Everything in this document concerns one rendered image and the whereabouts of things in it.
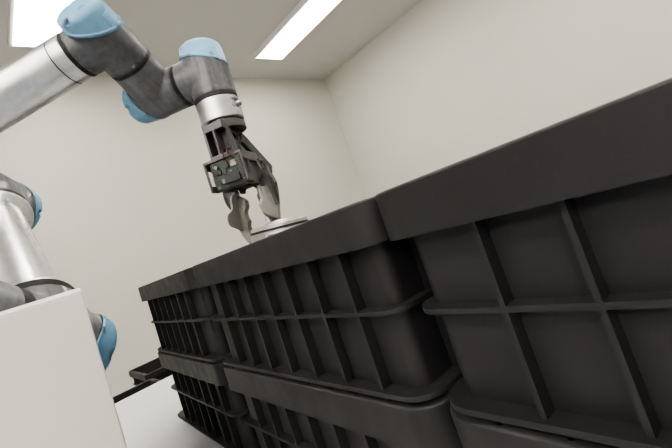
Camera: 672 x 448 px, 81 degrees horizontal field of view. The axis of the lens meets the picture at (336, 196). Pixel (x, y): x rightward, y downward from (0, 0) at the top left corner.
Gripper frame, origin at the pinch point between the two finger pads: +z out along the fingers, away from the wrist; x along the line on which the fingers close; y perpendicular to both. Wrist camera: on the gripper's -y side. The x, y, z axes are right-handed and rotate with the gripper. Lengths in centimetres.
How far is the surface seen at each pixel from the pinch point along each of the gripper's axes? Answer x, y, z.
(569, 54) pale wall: 171, -285, -67
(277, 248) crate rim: 18.1, 39.8, 2.9
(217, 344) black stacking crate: 1.5, 25.0, 11.2
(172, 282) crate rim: -3.6, 22.5, 3.0
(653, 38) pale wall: 213, -257, -51
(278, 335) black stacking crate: 13.8, 34.8, 9.8
